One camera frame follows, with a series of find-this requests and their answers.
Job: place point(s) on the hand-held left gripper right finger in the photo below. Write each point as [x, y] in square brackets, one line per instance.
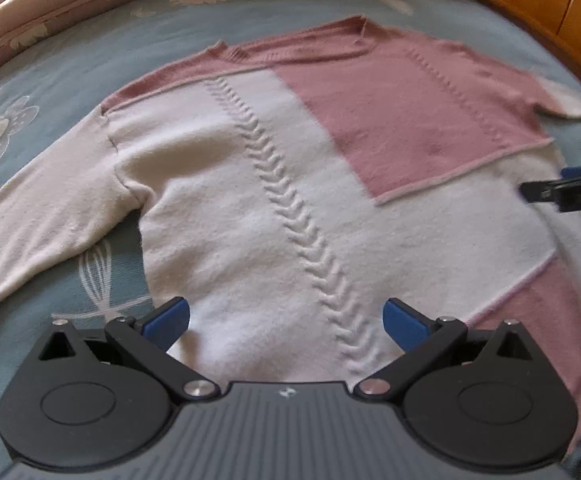
[405, 326]

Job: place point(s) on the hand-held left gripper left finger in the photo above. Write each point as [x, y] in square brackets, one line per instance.
[170, 320]

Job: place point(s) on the pink and white knit sweater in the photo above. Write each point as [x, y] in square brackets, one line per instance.
[270, 185]

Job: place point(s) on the wooden headboard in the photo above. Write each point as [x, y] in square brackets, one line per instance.
[545, 0]

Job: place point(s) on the bed with blue floral sheet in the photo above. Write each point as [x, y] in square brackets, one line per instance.
[70, 60]

